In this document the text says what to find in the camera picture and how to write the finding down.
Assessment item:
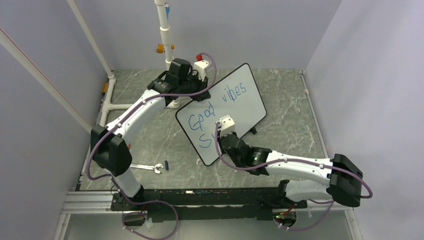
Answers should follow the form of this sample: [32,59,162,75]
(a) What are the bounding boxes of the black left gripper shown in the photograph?
[179,71,211,103]

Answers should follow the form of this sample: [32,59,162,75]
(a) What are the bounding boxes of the white whiteboard black frame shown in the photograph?
[175,63,267,166]

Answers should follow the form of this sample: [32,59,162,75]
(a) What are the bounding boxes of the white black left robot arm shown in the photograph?
[86,58,216,210]

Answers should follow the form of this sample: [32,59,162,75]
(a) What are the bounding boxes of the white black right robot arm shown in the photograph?
[215,133,366,208]

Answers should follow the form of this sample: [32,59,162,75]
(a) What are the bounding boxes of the yellow pipe clamp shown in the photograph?
[154,44,166,54]

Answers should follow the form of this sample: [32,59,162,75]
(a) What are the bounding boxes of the blue marker cap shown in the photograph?
[164,160,169,171]

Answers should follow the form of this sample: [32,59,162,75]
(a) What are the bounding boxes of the silver wrench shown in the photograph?
[130,163,165,174]

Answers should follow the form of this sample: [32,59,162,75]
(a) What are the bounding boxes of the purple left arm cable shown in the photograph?
[86,52,218,240]

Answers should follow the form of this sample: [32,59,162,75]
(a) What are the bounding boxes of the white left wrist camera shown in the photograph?
[193,59,211,82]

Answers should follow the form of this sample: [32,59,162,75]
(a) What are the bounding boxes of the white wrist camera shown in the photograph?
[193,59,211,82]
[216,114,236,138]

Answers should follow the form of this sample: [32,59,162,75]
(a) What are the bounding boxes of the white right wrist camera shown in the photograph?
[216,114,236,138]

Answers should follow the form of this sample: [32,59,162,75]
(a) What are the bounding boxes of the aluminium extrusion frame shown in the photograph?
[53,191,113,240]

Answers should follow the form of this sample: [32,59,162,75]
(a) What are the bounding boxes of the white PVC pipe frame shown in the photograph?
[0,0,181,133]

